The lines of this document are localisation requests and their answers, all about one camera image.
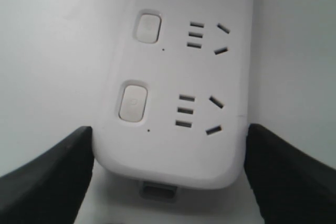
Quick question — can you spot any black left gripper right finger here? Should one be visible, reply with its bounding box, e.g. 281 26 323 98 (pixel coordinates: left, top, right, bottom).
244 124 335 223

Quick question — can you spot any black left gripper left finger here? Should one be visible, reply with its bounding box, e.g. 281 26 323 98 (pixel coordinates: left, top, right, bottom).
1 126 94 223

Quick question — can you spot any white power strip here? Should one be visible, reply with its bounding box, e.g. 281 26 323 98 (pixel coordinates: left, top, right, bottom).
93 0 253 201

